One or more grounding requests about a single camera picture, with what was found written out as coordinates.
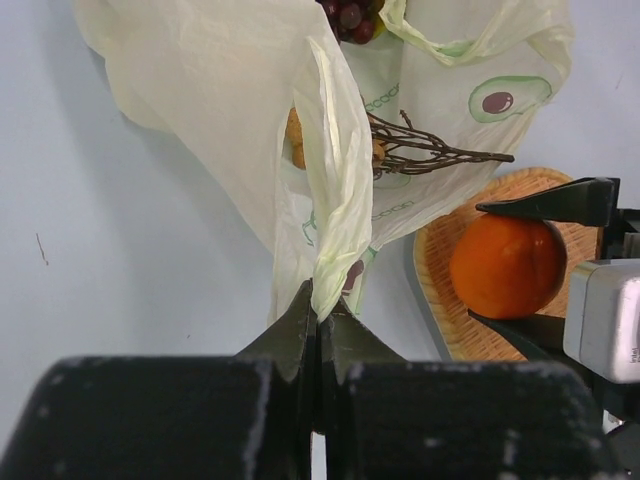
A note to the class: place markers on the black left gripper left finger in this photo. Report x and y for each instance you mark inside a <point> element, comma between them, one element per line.
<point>290,340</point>

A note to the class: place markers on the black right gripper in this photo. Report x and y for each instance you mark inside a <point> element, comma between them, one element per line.
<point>589,201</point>

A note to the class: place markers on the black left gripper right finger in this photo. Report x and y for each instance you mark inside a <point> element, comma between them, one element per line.
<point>346,342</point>

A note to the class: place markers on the orange fake persimmon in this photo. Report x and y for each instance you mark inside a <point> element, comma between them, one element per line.
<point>506,267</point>

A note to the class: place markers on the pale green plastic bag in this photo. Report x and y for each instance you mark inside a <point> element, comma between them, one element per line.
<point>275,108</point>

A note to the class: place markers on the brown fake longan branch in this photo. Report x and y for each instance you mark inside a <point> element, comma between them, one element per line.
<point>403,149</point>

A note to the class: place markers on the dark red fake grapes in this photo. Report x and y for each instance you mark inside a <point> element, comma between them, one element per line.
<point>354,21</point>

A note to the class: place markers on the orange woven wicker tray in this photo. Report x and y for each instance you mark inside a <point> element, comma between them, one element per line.
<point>465,338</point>

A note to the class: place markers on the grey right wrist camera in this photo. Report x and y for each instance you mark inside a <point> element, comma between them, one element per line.
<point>601,329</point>

